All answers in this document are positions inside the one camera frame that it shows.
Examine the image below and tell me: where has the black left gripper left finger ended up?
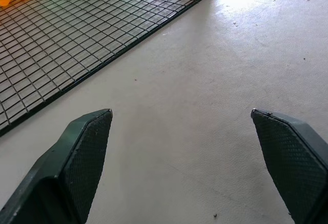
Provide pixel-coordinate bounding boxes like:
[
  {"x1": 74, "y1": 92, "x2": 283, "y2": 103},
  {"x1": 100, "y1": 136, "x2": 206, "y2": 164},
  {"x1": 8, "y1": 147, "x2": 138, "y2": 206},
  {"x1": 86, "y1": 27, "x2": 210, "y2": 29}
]
[{"x1": 0, "y1": 108, "x2": 114, "y2": 224}]

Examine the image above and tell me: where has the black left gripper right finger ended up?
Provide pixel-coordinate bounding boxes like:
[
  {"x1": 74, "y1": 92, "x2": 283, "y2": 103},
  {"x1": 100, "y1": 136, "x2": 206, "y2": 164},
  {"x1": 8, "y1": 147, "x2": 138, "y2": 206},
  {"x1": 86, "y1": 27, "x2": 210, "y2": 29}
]
[{"x1": 250, "y1": 108, "x2": 328, "y2": 224}]

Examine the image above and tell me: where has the black wire mesh rack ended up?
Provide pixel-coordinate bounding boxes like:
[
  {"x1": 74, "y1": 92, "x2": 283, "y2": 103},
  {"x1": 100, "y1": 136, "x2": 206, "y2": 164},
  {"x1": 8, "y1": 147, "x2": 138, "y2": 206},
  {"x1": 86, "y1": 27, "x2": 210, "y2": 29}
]
[{"x1": 0, "y1": 0, "x2": 235, "y2": 136}]

